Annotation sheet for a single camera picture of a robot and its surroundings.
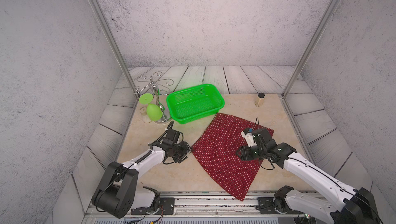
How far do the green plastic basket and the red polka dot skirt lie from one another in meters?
0.11

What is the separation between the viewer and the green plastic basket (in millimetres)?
1119

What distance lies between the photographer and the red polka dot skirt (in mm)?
803
